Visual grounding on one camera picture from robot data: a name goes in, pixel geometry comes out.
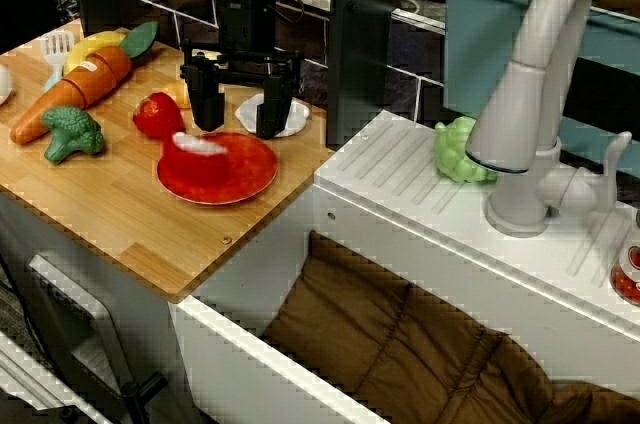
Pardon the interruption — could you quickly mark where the green toy lettuce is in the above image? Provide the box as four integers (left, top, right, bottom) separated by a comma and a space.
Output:
432, 116, 499, 187

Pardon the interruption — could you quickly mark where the teal plastic bin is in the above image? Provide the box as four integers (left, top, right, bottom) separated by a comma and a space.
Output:
433, 0, 640, 143

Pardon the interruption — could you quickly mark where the white toy egg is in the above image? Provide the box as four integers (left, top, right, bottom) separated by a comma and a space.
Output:
0, 63, 15, 106

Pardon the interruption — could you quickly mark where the brown quilted cloth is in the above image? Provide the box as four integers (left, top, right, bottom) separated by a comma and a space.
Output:
262, 231, 640, 424

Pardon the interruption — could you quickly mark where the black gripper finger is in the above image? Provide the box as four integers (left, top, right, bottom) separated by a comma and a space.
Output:
185, 74, 226, 134
255, 74, 296, 139

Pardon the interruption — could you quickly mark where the orange sliced toy carrot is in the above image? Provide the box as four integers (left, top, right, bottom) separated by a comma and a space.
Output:
9, 21, 159, 146

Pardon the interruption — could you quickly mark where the red cup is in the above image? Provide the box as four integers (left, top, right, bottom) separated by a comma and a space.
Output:
162, 131, 231, 181

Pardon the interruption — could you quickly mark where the grey toy faucet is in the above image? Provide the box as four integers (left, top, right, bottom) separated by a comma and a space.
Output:
464, 0, 634, 238

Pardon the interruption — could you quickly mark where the red white tomato can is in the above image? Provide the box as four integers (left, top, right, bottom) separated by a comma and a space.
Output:
609, 208, 640, 307

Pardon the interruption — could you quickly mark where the white cabinet door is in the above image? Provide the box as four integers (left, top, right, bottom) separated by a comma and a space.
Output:
27, 252, 124, 398

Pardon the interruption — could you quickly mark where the red round plate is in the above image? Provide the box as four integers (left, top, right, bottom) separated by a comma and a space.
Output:
156, 131, 279, 206

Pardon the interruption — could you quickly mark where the green toy broccoli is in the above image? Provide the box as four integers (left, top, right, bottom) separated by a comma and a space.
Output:
41, 105, 106, 166

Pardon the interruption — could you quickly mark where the red toy strawberry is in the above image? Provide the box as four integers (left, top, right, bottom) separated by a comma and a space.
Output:
132, 91, 186, 141

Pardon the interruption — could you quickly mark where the yellow toy banana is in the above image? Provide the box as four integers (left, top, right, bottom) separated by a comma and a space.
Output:
63, 30, 132, 76

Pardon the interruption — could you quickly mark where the white toy sink counter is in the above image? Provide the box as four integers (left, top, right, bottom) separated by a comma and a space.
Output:
169, 108, 640, 424

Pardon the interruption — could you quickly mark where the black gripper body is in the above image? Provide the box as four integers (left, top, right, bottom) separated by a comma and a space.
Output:
179, 0, 304, 95

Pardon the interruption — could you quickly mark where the grey spatula blue handle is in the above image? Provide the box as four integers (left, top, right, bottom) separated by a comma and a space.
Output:
39, 32, 75, 93

